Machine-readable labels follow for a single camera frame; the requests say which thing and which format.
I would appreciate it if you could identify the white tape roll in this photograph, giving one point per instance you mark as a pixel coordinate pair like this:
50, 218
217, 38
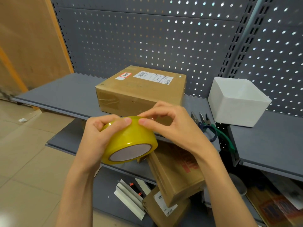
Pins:
238, 184

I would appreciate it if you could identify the person's left forearm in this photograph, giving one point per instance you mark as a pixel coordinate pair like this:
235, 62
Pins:
75, 198

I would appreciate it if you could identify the white paper scrap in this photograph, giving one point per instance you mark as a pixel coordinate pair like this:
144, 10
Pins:
23, 120

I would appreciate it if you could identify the cardboard box barcode label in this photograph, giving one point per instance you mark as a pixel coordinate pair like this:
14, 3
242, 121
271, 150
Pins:
163, 210

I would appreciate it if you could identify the person's left hand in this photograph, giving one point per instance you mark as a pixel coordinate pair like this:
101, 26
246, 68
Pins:
92, 144

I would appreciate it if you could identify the person's right hand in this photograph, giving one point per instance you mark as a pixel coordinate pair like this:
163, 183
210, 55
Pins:
180, 130

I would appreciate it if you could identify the cardboard box red lettering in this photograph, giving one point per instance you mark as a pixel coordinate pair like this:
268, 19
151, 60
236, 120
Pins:
175, 172

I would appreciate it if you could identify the black scissors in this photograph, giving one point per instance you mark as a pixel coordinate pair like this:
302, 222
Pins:
206, 127

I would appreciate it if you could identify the yellow tape roll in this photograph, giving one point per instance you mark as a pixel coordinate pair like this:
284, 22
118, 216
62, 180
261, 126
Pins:
127, 141

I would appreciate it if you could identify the white plastic bin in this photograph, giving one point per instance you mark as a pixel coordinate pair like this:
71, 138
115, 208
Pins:
236, 104

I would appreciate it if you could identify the grey slotted upright post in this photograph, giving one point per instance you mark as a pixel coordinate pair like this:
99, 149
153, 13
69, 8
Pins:
64, 35
243, 37

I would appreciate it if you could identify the brown wooden panel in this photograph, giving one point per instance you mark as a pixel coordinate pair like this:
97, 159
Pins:
28, 44

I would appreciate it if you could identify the grey perforated back panel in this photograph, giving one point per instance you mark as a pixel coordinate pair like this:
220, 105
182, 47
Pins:
142, 37
277, 56

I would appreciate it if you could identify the white flat strips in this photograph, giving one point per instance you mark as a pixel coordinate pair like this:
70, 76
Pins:
131, 198

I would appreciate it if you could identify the cardboard box red blue print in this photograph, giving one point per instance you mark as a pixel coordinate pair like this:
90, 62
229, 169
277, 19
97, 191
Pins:
277, 205

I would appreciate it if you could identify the brown cardboard box white labels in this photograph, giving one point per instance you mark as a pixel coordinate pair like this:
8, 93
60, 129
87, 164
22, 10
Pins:
142, 92

